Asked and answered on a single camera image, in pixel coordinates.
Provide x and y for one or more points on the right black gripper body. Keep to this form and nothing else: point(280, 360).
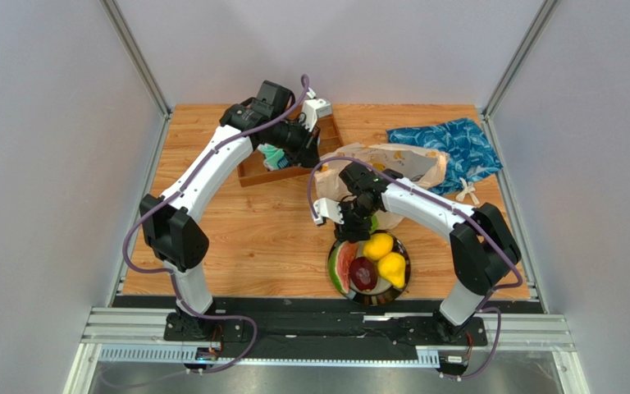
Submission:
point(355, 226)

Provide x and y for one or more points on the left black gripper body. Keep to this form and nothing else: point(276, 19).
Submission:
point(299, 141)

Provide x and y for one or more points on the yellow fake lemon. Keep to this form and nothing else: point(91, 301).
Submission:
point(378, 246)

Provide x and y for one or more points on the fake watermelon slice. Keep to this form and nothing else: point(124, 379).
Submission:
point(338, 264)

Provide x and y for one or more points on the dark red fake apple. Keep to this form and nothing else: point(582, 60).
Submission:
point(363, 274)

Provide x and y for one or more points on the yellow fake pear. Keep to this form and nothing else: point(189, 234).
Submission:
point(392, 268)

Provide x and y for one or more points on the translucent white plastic bag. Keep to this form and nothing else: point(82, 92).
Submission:
point(425, 168)

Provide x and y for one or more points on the green fake starfruit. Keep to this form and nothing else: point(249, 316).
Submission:
point(374, 224)

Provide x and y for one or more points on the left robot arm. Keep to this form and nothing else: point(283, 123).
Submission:
point(170, 222)

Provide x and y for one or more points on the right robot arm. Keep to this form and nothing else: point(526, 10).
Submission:
point(483, 248)

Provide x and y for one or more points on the teal white sock bundle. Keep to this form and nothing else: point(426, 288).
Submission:
point(274, 158)

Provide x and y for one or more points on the brown wooden organizer tray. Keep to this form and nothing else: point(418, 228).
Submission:
point(252, 172)

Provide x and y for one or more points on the black rimmed beige plate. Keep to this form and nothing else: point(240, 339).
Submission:
point(384, 292)

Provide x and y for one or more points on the blue patterned cloth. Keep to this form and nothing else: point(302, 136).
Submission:
point(471, 157)

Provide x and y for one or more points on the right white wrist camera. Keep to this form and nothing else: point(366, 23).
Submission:
point(326, 209)

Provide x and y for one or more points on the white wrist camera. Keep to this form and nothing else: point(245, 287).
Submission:
point(313, 108)
point(326, 209)

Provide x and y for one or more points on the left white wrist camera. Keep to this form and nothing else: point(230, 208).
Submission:
point(313, 108)

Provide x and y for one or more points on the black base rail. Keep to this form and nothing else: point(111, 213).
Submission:
point(326, 329)

